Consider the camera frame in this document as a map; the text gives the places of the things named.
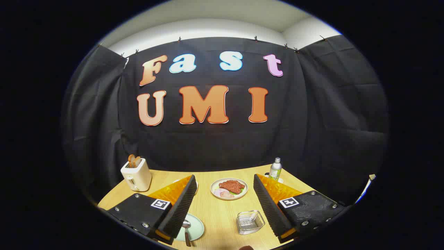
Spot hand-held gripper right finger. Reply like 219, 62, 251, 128
253, 173, 348, 244

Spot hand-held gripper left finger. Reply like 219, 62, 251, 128
107, 175, 197, 245

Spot spoon with wooden handle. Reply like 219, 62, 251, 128
182, 219, 192, 247

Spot light green round plate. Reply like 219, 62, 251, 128
173, 213, 205, 242

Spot white divided tray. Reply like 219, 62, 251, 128
173, 179, 199, 195

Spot white oval food plate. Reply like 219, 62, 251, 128
210, 178, 248, 200

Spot silver bottle with green label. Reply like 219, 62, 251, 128
269, 157, 282, 181

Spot brown steak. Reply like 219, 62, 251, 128
219, 180, 245, 194

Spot cream toaster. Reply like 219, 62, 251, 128
120, 158, 152, 192

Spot black backdrop cloth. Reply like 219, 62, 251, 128
62, 35, 389, 209

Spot clear wire cutlery basket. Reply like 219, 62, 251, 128
236, 210, 266, 235

